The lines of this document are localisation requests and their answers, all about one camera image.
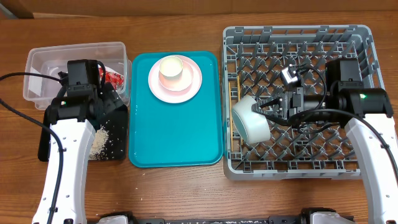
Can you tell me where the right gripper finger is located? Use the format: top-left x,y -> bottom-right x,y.
251,97 -> 280,110
251,105 -> 289,126

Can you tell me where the grey bowl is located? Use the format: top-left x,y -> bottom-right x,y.
231,95 -> 271,144

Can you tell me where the red snack wrapper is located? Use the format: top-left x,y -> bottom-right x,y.
105,67 -> 124,91

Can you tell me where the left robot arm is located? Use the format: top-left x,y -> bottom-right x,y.
32,83 -> 128,223

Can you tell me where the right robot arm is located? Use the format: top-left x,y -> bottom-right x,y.
251,58 -> 397,223

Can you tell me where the black plastic tray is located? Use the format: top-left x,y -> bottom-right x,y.
37,102 -> 129,162

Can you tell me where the grey plastic dish rack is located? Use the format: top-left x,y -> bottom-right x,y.
221,25 -> 384,180

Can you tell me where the clear plastic bin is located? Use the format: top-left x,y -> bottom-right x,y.
23,42 -> 132,110

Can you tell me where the teal plastic tray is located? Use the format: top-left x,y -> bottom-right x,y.
129,51 -> 224,168

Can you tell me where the pink plate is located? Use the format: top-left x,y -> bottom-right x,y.
148,55 -> 202,103

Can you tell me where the cream cup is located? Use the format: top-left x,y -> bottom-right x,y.
159,55 -> 183,78

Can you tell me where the pink bowl under cup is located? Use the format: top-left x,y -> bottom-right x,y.
159,60 -> 193,91

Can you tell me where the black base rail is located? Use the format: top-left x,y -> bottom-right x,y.
96,207 -> 355,224

